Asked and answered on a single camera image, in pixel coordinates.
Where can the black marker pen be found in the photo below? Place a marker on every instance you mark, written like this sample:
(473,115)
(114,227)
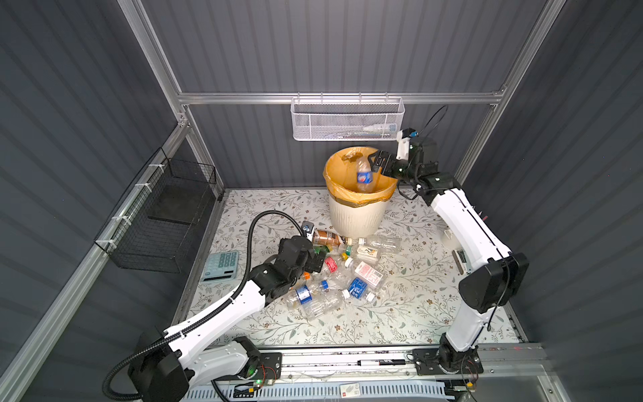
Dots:
(381,362)

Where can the blue band clear bottle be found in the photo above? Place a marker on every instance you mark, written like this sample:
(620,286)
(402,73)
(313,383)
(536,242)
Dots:
(315,299)

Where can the orange bin liner bag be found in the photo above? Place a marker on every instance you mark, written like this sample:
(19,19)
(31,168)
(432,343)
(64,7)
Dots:
(341,176)

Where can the red white label bottle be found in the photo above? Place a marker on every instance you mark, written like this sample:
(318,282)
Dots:
(365,271)

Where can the Pepsi blue label bottle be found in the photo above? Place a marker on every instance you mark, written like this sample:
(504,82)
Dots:
(365,181)

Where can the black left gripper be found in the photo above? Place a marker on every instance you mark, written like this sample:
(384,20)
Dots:
(315,261)

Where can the pink label clear bottle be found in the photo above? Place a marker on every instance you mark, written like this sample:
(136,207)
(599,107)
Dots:
(333,269)

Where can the cream label small bottle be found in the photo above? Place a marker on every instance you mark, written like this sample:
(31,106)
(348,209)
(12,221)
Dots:
(368,254)

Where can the black wire side basket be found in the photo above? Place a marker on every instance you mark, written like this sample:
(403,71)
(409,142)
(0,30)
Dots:
(163,219)

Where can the white wire wall basket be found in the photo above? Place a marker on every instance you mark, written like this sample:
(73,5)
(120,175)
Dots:
(343,119)

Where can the blue label clear bottle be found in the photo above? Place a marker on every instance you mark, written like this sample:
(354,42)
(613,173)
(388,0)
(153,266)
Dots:
(359,290)

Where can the brown label drink bottle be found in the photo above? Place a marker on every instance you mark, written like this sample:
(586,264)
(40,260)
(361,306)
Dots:
(328,238)

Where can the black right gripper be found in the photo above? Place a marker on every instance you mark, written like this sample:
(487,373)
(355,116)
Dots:
(382,155)

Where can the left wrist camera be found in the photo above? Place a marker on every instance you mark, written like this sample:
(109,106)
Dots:
(308,228)

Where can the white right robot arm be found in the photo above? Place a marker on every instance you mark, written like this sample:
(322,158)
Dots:
(494,273)

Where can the large clear empty bottle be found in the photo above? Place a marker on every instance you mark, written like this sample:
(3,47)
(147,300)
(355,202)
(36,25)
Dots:
(386,244)

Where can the white ribbed waste bin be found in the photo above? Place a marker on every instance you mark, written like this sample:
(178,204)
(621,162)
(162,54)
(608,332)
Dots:
(357,222)

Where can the teal calculator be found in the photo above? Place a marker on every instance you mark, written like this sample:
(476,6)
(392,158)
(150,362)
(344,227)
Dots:
(220,267)

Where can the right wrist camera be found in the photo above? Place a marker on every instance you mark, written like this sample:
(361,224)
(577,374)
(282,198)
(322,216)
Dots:
(403,138)

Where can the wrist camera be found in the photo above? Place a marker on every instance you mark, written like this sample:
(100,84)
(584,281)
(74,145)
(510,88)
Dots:
(403,138)
(308,228)

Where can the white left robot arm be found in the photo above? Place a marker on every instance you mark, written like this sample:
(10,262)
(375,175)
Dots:
(169,363)

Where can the white cup pen holder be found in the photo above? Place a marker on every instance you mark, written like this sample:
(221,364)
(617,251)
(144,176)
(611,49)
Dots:
(450,241)

